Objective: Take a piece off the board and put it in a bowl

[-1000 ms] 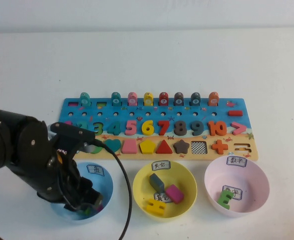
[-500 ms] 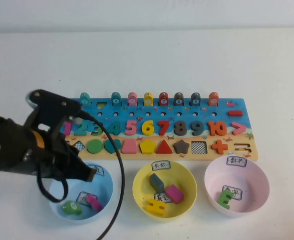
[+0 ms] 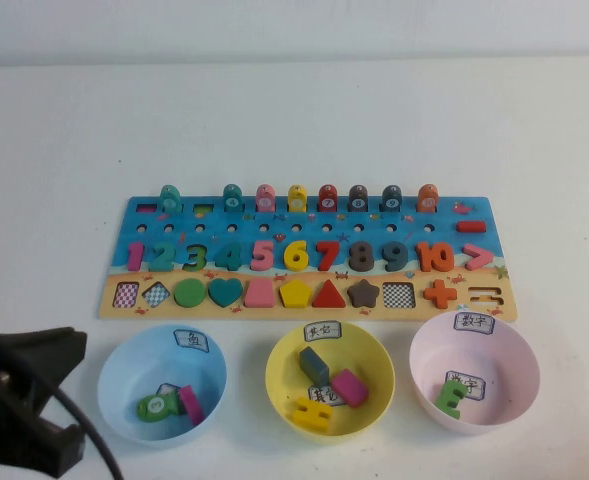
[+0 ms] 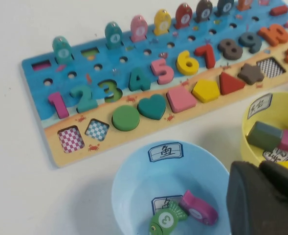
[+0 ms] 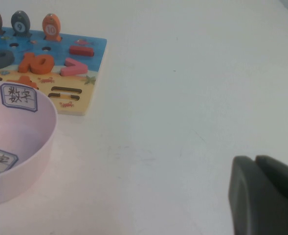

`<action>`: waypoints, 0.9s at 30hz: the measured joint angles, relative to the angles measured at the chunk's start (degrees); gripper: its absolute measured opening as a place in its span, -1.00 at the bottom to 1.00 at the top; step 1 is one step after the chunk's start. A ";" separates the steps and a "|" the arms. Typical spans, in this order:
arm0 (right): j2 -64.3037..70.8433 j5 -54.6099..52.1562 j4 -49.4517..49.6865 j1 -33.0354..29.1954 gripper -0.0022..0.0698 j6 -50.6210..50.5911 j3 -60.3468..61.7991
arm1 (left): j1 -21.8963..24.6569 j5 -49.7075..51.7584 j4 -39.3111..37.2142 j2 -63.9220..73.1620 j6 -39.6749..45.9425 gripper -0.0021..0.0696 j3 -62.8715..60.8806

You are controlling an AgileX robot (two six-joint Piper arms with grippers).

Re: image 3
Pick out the green fish piece number 3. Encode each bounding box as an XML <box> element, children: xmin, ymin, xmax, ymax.
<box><xmin>135</xmin><ymin>391</ymin><xmax>183</xmax><ymax>424</ymax></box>

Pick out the light blue plastic bowl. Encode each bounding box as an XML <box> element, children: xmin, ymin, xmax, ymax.
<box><xmin>96</xmin><ymin>323</ymin><xmax>229</xmax><ymax>448</ymax></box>

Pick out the magenta fish piece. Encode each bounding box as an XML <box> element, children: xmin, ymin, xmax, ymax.
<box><xmin>178</xmin><ymin>384</ymin><xmax>207</xmax><ymax>428</ymax></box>

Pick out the magenta number 1 piece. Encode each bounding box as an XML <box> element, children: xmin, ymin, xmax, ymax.
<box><xmin>126</xmin><ymin>242</ymin><xmax>145</xmax><ymax>273</ymax></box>

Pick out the green circle piece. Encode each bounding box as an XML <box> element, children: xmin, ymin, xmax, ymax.
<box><xmin>173</xmin><ymin>278</ymin><xmax>208</xmax><ymax>308</ymax></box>

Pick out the teal heart piece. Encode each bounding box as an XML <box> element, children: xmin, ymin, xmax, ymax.
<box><xmin>207</xmin><ymin>277</ymin><xmax>245</xmax><ymax>309</ymax></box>

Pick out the pink trapezoid piece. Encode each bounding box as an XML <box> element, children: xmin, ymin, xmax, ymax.
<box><xmin>243</xmin><ymin>278</ymin><xmax>278</xmax><ymax>309</ymax></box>

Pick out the teal fish piece number 2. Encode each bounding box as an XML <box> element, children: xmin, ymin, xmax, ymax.
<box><xmin>159</xmin><ymin>184</ymin><xmax>182</xmax><ymax>217</ymax></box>

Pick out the yellow equals sign piece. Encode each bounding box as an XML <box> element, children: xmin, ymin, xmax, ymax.
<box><xmin>287</xmin><ymin>396</ymin><xmax>335</xmax><ymax>431</ymax></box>

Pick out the yellow pentagon piece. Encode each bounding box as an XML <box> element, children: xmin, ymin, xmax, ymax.
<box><xmin>279</xmin><ymin>279</ymin><xmax>315</xmax><ymax>310</ymax></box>

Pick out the teal fish piece number 4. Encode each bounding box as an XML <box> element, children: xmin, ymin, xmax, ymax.
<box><xmin>222</xmin><ymin>183</ymin><xmax>244</xmax><ymax>215</ymax></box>

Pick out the red triangle piece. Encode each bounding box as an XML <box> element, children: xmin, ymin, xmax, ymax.
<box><xmin>311</xmin><ymin>279</ymin><xmax>348</xmax><ymax>310</ymax></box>

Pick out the pink fish piece number 5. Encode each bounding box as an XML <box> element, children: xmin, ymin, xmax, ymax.
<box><xmin>255</xmin><ymin>183</ymin><xmax>277</xmax><ymax>214</ymax></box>

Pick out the yellow fish piece number 6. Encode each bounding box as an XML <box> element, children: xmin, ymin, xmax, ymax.
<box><xmin>287</xmin><ymin>184</ymin><xmax>309</xmax><ymax>212</ymax></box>

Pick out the yellow plastic bowl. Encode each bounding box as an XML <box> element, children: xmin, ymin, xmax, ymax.
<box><xmin>265</xmin><ymin>320</ymin><xmax>397</xmax><ymax>448</ymax></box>

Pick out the brown star piece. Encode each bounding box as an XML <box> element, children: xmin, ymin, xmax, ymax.
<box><xmin>346</xmin><ymin>278</ymin><xmax>381</xmax><ymax>310</ymax></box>

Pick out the red fish piece number 7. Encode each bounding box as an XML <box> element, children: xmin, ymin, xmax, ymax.
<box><xmin>317</xmin><ymin>183</ymin><xmax>339</xmax><ymax>214</ymax></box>

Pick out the brown fish piece number 8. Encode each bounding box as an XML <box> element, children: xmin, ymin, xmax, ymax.
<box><xmin>348</xmin><ymin>183</ymin><xmax>370</xmax><ymax>215</ymax></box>

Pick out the dark teal number 9 piece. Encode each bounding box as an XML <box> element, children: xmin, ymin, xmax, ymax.
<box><xmin>381</xmin><ymin>240</ymin><xmax>410</xmax><ymax>274</ymax></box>

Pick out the green E-shaped piece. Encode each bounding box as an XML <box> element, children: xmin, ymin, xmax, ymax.
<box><xmin>434</xmin><ymin>376</ymin><xmax>468</xmax><ymax>421</ymax></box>

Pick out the dark teal fish piece 9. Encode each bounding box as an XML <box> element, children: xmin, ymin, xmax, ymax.
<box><xmin>381</xmin><ymin>184</ymin><xmax>404</xmax><ymax>215</ymax></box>

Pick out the orange plus sign piece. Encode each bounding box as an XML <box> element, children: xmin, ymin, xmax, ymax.
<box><xmin>422</xmin><ymin>279</ymin><xmax>459</xmax><ymax>312</ymax></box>

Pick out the orange fish piece number 10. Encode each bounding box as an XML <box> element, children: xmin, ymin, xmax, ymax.
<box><xmin>417</xmin><ymin>182</ymin><xmax>441</xmax><ymax>214</ymax></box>

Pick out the pink greater-than sign piece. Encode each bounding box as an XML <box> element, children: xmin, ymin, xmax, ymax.
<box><xmin>462</xmin><ymin>242</ymin><xmax>496</xmax><ymax>273</ymax></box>

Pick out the pink plastic bowl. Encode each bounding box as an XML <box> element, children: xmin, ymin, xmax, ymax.
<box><xmin>408</xmin><ymin>310</ymin><xmax>542</xmax><ymax>436</ymax></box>

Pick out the colourful wooden puzzle board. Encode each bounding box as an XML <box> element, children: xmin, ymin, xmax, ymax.
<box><xmin>96</xmin><ymin>195</ymin><xmax>519</xmax><ymax>324</ymax></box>

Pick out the grey-blue square block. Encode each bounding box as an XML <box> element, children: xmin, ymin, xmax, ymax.
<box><xmin>298</xmin><ymin>345</ymin><xmax>332</xmax><ymax>389</ymax></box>

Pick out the magenta rectangle block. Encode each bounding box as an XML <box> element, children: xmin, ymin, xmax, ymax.
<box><xmin>330</xmin><ymin>368</ymin><xmax>371</xmax><ymax>409</ymax></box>

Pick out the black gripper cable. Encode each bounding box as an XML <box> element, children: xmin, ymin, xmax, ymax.
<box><xmin>0</xmin><ymin>319</ymin><xmax>125</xmax><ymax>480</ymax></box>

